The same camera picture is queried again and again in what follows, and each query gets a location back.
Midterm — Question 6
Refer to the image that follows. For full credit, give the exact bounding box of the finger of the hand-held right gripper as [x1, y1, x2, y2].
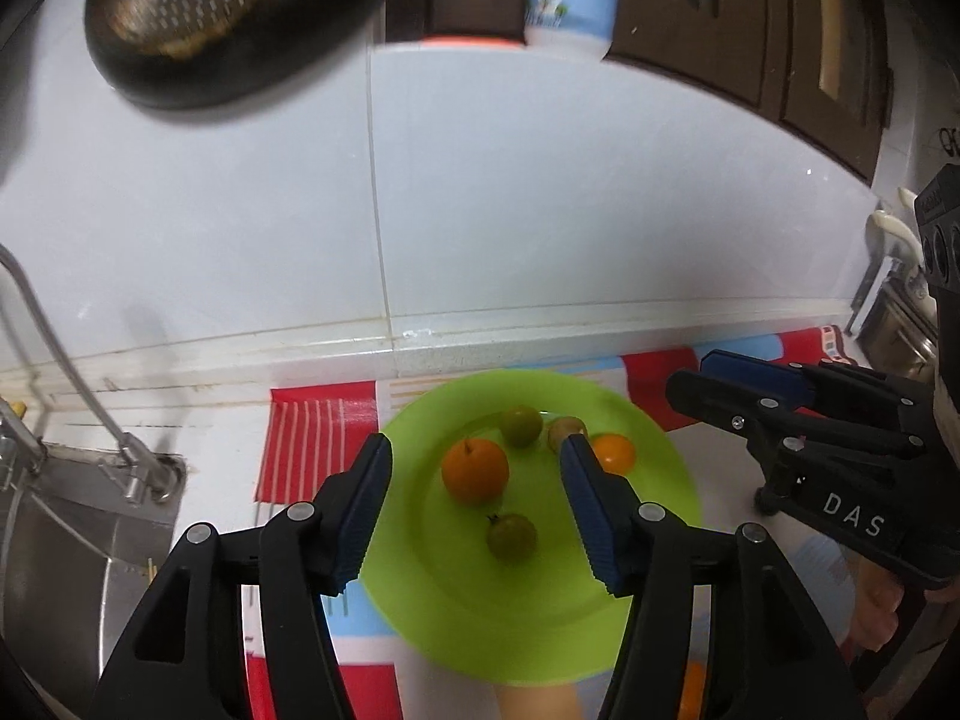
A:
[666, 370, 925, 460]
[700, 349, 936, 411]

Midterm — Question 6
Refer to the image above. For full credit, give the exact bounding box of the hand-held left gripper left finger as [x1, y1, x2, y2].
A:
[90, 433, 395, 720]

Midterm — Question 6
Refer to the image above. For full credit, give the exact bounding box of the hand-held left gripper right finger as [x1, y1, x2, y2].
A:
[559, 435, 871, 720]

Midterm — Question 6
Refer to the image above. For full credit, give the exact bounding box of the small orange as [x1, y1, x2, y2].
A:
[589, 432, 638, 477]

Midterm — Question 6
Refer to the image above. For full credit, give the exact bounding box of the green plum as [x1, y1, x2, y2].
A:
[500, 405, 544, 449]
[487, 512, 539, 563]

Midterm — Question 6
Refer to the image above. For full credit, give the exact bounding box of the yellow-brown plum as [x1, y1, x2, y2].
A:
[547, 417, 587, 454]

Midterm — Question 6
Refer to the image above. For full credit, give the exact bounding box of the large orange with stem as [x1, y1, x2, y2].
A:
[441, 437, 510, 507]

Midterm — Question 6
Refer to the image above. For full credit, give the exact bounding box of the green plate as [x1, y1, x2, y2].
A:
[358, 369, 704, 687]

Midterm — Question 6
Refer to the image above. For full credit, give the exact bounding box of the person's right hand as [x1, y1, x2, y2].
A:
[850, 561, 902, 653]

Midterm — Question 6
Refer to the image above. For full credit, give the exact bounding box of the colourful patchwork table mat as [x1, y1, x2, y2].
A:
[244, 325, 863, 720]

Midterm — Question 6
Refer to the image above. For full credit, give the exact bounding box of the metal dish rack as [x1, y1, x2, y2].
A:
[846, 259, 942, 383]

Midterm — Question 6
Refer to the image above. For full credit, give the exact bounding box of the stainless steel pot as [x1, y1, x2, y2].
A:
[870, 281, 942, 382]

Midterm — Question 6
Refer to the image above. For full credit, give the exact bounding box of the stainless steel sink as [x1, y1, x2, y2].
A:
[0, 441, 175, 698]

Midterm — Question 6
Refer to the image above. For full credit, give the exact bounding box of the thin gooseneck faucet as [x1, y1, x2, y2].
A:
[0, 244, 187, 505]

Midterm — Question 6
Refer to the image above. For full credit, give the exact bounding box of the black frying pan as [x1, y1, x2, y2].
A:
[82, 0, 425, 111]

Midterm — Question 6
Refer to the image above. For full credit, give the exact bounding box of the dark wooden window frame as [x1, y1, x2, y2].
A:
[382, 0, 897, 185]

